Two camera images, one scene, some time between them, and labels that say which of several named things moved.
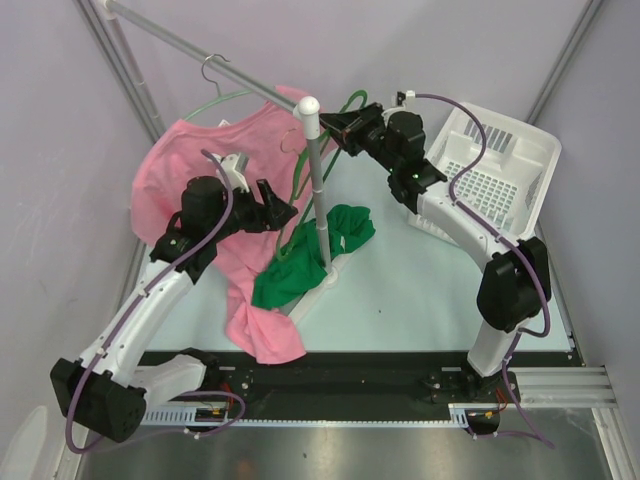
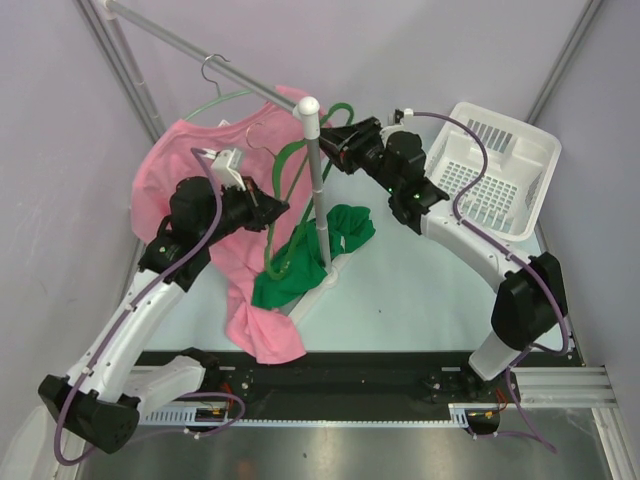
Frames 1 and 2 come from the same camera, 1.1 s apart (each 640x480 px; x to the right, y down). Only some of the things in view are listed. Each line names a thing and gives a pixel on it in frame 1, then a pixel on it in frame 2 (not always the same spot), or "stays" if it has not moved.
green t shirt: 295,270 stays
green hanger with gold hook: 315,160 to 277,159
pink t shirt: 268,142 stays
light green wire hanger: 219,97 stays
